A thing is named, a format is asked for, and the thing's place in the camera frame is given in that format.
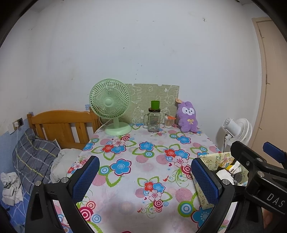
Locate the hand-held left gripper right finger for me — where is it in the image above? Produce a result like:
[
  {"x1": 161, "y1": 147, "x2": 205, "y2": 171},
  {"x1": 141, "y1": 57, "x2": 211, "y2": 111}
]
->
[{"x1": 191, "y1": 158, "x2": 262, "y2": 233}]

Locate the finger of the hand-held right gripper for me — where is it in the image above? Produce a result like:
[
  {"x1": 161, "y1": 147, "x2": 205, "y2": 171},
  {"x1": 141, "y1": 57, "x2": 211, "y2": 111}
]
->
[
  {"x1": 231, "y1": 141, "x2": 269, "y2": 175},
  {"x1": 263, "y1": 142, "x2": 287, "y2": 167}
]

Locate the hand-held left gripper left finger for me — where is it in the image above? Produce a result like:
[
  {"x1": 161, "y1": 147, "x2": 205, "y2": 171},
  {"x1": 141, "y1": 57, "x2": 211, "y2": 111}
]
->
[{"x1": 25, "y1": 156, "x2": 100, "y2": 233}]

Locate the person's right hand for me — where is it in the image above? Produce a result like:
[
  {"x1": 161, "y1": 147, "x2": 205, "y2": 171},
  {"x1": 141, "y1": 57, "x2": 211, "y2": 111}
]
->
[{"x1": 261, "y1": 209, "x2": 273, "y2": 229}]

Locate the white duvet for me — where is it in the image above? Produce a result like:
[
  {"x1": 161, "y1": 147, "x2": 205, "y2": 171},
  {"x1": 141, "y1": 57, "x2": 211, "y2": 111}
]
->
[{"x1": 50, "y1": 148, "x2": 82, "y2": 183}]

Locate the white standing fan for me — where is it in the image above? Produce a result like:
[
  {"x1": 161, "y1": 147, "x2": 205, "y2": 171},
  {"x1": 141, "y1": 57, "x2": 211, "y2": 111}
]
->
[{"x1": 222, "y1": 118, "x2": 253, "y2": 153}]

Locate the floral tablecloth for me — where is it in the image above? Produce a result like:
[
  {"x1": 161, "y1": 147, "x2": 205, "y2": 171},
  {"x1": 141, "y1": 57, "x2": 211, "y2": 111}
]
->
[{"x1": 51, "y1": 123, "x2": 238, "y2": 233}]

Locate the grey plaid pillow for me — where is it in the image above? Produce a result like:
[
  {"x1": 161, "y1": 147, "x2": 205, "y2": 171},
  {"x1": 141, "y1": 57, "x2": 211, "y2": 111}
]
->
[{"x1": 12, "y1": 128, "x2": 61, "y2": 194}]

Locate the wooden bed headboard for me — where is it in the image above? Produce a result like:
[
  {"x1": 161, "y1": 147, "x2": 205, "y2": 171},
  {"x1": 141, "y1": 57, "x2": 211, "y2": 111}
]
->
[{"x1": 27, "y1": 107, "x2": 101, "y2": 150}]

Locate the purple plush rabbit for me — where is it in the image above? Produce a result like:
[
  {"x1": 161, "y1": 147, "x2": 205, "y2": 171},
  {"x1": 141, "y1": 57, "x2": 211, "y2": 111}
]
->
[{"x1": 176, "y1": 101, "x2": 199, "y2": 132}]

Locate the cotton swab jar orange lid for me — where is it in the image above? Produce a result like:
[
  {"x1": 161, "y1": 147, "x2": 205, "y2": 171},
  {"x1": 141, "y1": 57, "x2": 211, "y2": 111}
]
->
[{"x1": 164, "y1": 114, "x2": 177, "y2": 128}]

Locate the beige door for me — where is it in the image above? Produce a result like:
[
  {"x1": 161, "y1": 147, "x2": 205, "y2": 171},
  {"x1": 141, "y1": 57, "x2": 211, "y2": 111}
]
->
[{"x1": 252, "y1": 17, "x2": 287, "y2": 157}]

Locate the crumpled white cloth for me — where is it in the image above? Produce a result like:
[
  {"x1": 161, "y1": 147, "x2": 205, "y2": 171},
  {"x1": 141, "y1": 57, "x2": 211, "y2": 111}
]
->
[{"x1": 0, "y1": 172, "x2": 24, "y2": 205}]

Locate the glass jar mug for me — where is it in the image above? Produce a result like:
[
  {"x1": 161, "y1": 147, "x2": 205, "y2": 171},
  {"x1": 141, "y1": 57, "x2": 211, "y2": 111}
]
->
[{"x1": 143, "y1": 108, "x2": 162, "y2": 132}]

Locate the green desk fan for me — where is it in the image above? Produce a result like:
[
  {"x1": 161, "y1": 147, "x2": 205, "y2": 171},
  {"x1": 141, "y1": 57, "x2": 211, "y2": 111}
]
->
[{"x1": 89, "y1": 79, "x2": 132, "y2": 136}]

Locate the blue bed sheet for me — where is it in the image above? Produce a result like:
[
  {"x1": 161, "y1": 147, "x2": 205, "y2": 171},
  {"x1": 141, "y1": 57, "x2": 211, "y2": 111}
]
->
[{"x1": 0, "y1": 193, "x2": 29, "y2": 233}]

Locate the green patterned board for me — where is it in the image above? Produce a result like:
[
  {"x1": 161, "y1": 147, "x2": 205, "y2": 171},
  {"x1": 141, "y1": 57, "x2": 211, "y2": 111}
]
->
[{"x1": 124, "y1": 83, "x2": 180, "y2": 125}]

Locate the white fan cable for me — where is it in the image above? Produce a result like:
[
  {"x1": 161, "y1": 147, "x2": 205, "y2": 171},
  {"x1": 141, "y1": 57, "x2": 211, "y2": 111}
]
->
[{"x1": 95, "y1": 120, "x2": 110, "y2": 134}]

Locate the white charging cable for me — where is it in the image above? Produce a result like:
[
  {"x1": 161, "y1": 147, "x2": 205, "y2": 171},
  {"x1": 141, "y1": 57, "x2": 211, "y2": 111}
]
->
[{"x1": 15, "y1": 128, "x2": 25, "y2": 215}]

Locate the wall outlet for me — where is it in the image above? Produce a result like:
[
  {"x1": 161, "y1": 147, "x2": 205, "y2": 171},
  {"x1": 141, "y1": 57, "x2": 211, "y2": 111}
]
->
[{"x1": 12, "y1": 118, "x2": 24, "y2": 131}]

